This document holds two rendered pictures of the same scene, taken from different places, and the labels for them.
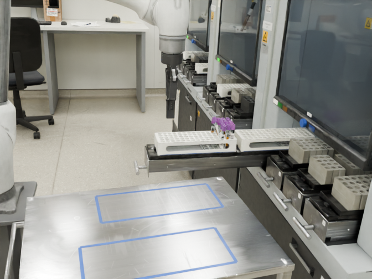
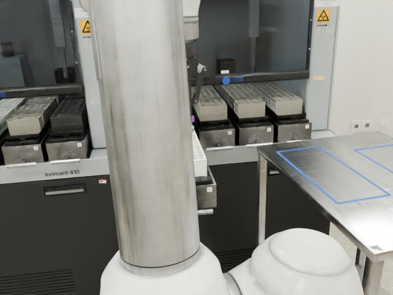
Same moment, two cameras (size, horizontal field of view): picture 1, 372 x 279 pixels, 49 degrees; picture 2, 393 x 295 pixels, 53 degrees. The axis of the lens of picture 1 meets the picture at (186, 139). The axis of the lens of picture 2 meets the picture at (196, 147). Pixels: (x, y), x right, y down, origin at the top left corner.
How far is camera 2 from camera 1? 1.68 m
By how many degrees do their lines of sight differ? 77
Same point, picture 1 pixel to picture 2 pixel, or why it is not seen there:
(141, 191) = (310, 179)
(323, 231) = (307, 133)
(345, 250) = (314, 135)
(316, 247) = not seen: hidden behind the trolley
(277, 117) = not seen: hidden behind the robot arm
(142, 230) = (384, 175)
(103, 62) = not seen: outside the picture
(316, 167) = (250, 107)
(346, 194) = (293, 105)
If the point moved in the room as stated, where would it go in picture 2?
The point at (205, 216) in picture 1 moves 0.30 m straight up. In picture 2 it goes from (339, 152) to (349, 52)
